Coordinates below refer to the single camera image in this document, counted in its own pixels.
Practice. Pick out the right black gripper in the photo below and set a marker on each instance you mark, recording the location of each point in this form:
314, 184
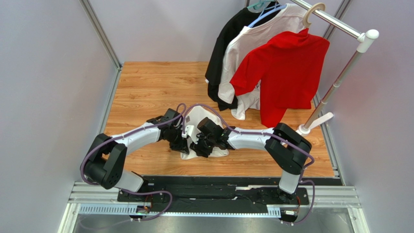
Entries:
201, 146

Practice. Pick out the wooden hanger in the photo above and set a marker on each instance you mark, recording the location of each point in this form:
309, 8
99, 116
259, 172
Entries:
310, 11

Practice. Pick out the white cloth napkin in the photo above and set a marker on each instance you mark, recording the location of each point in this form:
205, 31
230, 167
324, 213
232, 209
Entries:
193, 117

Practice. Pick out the black t-shirt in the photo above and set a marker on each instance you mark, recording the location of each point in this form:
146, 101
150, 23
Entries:
214, 69

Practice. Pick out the teal hanger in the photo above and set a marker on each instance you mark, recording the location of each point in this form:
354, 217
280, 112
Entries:
259, 6

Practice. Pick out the red t-shirt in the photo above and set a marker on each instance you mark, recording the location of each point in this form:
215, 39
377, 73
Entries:
288, 68

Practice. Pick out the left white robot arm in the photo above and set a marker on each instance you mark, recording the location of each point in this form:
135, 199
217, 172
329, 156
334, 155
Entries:
104, 163

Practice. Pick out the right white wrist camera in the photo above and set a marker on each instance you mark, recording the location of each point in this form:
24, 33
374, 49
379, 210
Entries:
189, 132

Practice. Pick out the blue hanger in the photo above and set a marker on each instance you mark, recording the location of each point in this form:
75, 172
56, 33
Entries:
266, 12

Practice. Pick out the white flower print t-shirt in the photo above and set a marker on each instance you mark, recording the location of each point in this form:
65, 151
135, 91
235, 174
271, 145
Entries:
288, 19

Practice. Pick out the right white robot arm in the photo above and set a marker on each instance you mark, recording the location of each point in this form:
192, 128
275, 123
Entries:
288, 148

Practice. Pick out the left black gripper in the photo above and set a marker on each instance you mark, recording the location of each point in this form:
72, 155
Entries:
181, 146

